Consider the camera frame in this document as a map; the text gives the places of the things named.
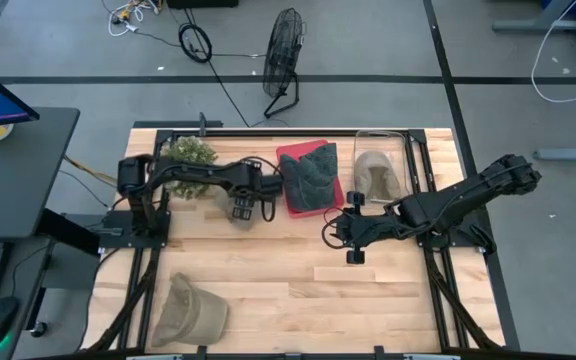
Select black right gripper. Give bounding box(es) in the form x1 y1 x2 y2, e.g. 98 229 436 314
333 190 405 266

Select red plastic bin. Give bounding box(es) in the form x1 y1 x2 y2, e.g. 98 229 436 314
274 139 346 220

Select clear plastic bin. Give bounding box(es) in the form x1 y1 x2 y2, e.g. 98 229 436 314
353 128 412 205

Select green artificial plant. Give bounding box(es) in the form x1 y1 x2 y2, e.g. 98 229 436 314
161 135 219 201

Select black floor fan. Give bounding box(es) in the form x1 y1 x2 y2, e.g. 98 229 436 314
261 6 307 120

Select black desk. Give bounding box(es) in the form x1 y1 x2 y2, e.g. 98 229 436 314
0 106 81 360

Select grey table foot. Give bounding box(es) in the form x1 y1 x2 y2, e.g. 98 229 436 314
532 146 576 163

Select grey table leg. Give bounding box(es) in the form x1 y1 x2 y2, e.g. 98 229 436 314
491 0 576 34

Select black aluminium table frame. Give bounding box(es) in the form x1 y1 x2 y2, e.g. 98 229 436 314
82 119 522 360

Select black cable sleeve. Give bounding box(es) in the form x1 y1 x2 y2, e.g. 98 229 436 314
423 248 502 351
86 247 162 352

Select yellow cable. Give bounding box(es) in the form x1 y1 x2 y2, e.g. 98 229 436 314
62 154 121 186

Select coiled black cable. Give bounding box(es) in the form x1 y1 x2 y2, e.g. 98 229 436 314
177 7 252 129

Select white cable bundle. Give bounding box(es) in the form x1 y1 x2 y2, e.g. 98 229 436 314
101 0 162 38

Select long white cable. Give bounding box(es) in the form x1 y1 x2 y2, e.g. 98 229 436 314
530 0 576 105

